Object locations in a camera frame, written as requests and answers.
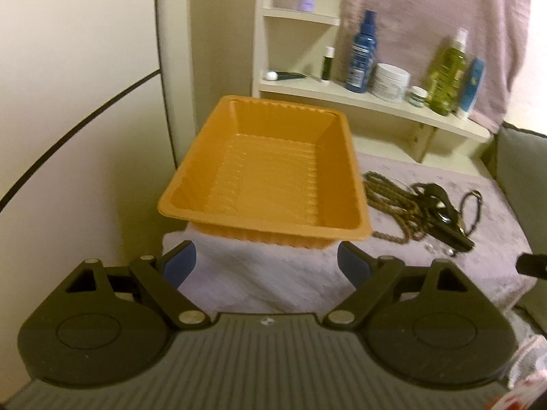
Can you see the white corner shelf unit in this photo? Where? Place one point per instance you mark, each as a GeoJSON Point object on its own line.
{"type": "Point", "coordinates": [287, 39]}

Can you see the green spray bottle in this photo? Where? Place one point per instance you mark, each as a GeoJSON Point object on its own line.
{"type": "Point", "coordinates": [446, 78]}

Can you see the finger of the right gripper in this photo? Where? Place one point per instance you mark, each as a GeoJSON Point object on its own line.
{"type": "Point", "coordinates": [532, 265]}

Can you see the orange plastic tray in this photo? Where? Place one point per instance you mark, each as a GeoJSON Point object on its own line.
{"type": "Point", "coordinates": [271, 172]}

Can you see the pink hanging blanket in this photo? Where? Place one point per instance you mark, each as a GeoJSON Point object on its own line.
{"type": "Point", "coordinates": [409, 33]}

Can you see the grey cushion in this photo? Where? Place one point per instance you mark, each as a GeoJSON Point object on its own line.
{"type": "Point", "coordinates": [517, 161]}

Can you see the blue spray bottle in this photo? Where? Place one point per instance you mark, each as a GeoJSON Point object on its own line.
{"type": "Point", "coordinates": [362, 56]}

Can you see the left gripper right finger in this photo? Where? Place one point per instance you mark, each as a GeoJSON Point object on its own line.
{"type": "Point", "coordinates": [356, 265]}

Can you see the dark green lying tube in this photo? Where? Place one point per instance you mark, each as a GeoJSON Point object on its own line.
{"type": "Point", "coordinates": [277, 76]}

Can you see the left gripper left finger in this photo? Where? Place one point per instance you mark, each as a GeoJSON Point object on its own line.
{"type": "Point", "coordinates": [176, 265]}

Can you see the blue white tube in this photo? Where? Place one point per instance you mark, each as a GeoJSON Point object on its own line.
{"type": "Point", "coordinates": [469, 93]}

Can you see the black hair clip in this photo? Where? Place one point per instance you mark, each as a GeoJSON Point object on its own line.
{"type": "Point", "coordinates": [444, 222]}

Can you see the white cream jar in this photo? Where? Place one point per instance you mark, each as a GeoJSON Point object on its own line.
{"type": "Point", "coordinates": [390, 83]}

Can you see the small green jar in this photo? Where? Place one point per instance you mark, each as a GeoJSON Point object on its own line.
{"type": "Point", "coordinates": [416, 96]}

